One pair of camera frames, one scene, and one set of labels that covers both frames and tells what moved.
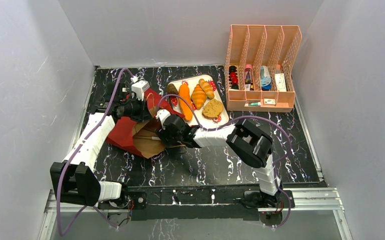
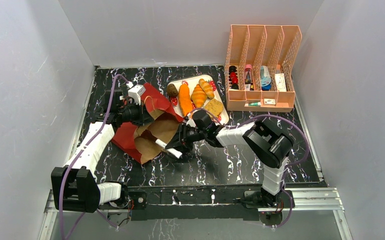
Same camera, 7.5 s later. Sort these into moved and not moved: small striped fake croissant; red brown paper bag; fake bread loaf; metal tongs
Moved: metal tongs
Not moved: fake bread loaf; red brown paper bag; small striped fake croissant
